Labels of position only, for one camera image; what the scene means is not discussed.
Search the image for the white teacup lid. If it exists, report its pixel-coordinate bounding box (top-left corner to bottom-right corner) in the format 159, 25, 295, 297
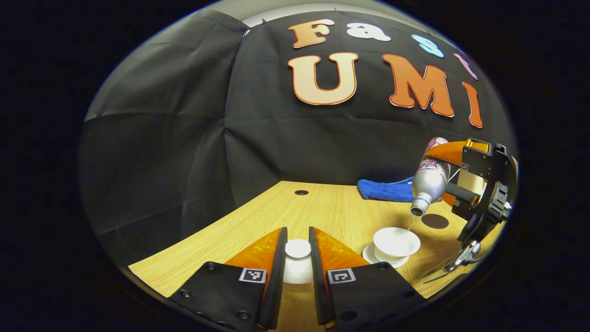
282, 239, 315, 285

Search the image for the blue towel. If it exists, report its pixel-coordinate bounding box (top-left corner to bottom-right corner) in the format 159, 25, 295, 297
357, 177, 415, 203

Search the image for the white saucer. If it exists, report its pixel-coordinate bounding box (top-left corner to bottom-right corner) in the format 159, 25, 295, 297
362, 243, 410, 269

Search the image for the silver water bottle red label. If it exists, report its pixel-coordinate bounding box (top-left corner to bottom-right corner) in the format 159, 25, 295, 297
410, 137, 452, 217

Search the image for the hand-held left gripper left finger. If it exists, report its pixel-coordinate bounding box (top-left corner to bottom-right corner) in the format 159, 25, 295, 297
168, 227, 289, 332

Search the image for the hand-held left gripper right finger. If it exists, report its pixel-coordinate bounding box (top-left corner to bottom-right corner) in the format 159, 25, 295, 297
308, 226, 427, 332

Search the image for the white teacup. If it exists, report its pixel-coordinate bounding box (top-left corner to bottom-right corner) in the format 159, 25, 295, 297
373, 227, 421, 264

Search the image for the dark brown round coaster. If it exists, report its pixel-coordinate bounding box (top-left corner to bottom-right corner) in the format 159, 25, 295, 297
421, 213, 449, 230

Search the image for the black backdrop cloth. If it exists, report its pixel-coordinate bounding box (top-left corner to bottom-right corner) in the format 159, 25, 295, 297
78, 8, 517, 268

